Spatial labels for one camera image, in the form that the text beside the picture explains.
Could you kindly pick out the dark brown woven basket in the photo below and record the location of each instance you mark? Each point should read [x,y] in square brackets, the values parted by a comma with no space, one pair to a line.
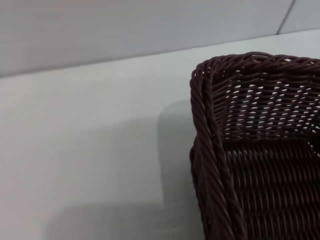
[250,175]

